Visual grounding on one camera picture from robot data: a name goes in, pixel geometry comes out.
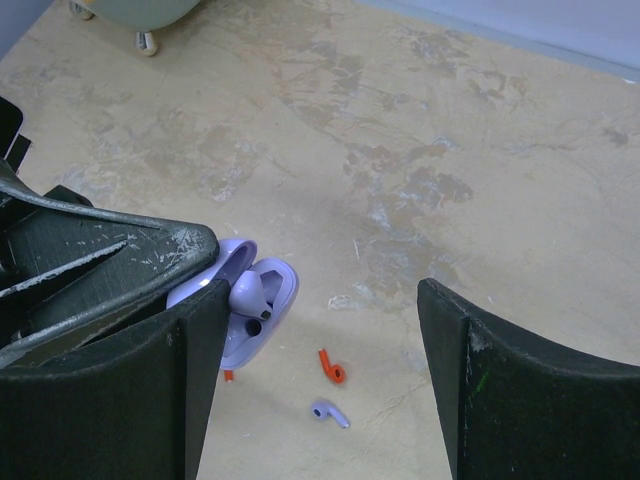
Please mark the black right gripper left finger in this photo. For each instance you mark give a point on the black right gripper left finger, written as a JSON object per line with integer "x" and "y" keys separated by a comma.
{"x": 134, "y": 405}

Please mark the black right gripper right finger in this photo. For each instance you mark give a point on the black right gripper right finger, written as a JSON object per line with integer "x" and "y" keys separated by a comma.
{"x": 515, "y": 405}

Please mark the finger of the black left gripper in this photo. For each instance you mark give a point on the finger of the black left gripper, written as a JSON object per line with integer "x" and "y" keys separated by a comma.
{"x": 45, "y": 237}
{"x": 90, "y": 287}

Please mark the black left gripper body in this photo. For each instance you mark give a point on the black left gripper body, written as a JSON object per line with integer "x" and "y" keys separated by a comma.
{"x": 14, "y": 147}

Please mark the purple earbud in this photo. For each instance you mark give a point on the purple earbud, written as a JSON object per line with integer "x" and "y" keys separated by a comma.
{"x": 247, "y": 297}
{"x": 325, "y": 409}

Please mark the purple earbud charging case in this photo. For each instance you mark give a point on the purple earbud charging case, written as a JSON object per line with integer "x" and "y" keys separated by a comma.
{"x": 245, "y": 335}

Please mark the orange earbud right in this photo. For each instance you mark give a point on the orange earbud right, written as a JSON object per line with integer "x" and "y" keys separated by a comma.
{"x": 334, "y": 371}

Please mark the round tricolour drawer cabinet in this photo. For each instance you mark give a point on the round tricolour drawer cabinet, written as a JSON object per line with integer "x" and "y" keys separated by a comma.
{"x": 143, "y": 17}

